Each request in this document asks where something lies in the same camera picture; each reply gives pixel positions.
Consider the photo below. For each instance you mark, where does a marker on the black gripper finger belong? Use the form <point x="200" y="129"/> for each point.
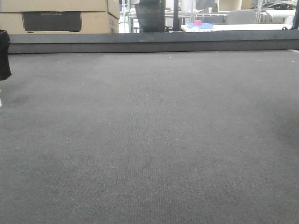
<point x="5" y="71"/>

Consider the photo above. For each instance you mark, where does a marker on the lower cardboard box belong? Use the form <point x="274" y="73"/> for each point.
<point x="92" y="23"/>

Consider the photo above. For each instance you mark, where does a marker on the cardboard box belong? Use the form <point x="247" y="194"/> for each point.
<point x="92" y="23"/>
<point x="110" y="6"/>

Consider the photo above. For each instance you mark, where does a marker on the upper cardboard box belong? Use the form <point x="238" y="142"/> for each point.
<point x="110" y="6"/>

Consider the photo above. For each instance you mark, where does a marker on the dark grey conveyor belt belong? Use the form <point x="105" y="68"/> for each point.
<point x="156" y="138"/>

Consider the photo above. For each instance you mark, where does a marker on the black bin in background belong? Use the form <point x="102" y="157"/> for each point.
<point x="151" y="15"/>

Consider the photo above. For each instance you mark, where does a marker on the black vertical pole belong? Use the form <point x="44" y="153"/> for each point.
<point x="176" y="19"/>

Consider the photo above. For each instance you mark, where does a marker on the white background table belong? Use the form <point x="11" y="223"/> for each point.
<point x="235" y="27"/>

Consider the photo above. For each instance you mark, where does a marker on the blue tray on table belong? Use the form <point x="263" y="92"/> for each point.
<point x="206" y="25"/>

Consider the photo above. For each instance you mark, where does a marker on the dark conveyor side rail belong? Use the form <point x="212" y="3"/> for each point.
<point x="154" y="42"/>

